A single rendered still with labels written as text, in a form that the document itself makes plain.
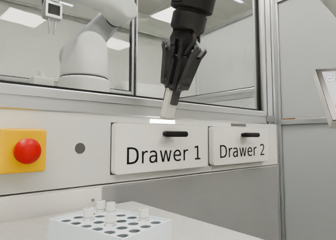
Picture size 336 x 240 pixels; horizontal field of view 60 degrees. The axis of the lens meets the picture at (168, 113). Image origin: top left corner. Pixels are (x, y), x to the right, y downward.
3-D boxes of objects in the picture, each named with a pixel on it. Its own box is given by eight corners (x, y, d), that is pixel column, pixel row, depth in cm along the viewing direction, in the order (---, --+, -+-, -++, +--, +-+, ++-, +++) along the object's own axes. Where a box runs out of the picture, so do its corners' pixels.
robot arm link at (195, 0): (229, -8, 62) (199, -7, 68) (190, -28, 54) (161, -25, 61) (222, 21, 63) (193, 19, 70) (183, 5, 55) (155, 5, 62)
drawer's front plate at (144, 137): (207, 166, 80) (207, 126, 81) (114, 175, 61) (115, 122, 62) (202, 166, 81) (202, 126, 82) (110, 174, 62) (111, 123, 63)
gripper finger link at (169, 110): (178, 89, 67) (180, 90, 66) (171, 118, 68) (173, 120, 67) (168, 88, 65) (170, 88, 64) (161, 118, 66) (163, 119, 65)
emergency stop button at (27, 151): (42, 163, 46) (43, 138, 47) (14, 165, 44) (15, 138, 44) (36, 162, 49) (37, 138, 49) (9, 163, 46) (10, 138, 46)
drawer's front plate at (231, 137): (268, 160, 100) (268, 128, 101) (213, 166, 81) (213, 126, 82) (264, 160, 102) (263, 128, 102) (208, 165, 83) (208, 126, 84)
